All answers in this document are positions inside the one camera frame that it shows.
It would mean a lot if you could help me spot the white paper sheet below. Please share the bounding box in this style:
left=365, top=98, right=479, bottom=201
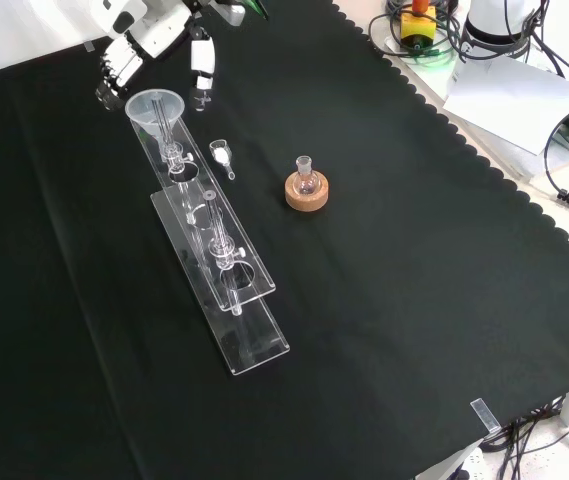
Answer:
left=442, top=53, right=569, bottom=157

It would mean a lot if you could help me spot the yellow stop button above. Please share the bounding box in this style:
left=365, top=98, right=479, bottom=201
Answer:
left=399, top=0, right=438, bottom=54

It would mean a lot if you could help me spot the clear weighing funnel with powder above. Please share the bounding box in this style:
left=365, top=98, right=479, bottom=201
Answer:
left=208, top=138, right=237, bottom=181

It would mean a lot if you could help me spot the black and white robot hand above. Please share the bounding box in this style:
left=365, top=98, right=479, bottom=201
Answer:
left=88, top=0, right=218, bottom=112

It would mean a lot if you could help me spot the small round-bottom glass flask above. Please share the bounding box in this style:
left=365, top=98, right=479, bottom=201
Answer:
left=294, top=155, right=321, bottom=197

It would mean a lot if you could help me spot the green cable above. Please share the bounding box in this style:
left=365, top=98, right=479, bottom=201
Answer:
left=242, top=0, right=270, bottom=21

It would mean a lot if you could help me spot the clear tape piece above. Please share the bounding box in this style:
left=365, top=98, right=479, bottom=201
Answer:
left=470, top=398, right=501, bottom=435

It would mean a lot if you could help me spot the black table cloth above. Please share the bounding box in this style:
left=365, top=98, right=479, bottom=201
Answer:
left=0, top=0, right=569, bottom=480

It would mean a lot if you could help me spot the translucent plastic funnel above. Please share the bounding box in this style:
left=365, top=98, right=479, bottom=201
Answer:
left=124, top=88, right=186, bottom=159

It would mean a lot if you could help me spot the cork ring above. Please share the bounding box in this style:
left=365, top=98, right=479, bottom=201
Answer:
left=284, top=171, right=330, bottom=213

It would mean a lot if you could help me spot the clear acrylic funnel stand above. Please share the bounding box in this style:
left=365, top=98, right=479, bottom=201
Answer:
left=128, top=97, right=291, bottom=377

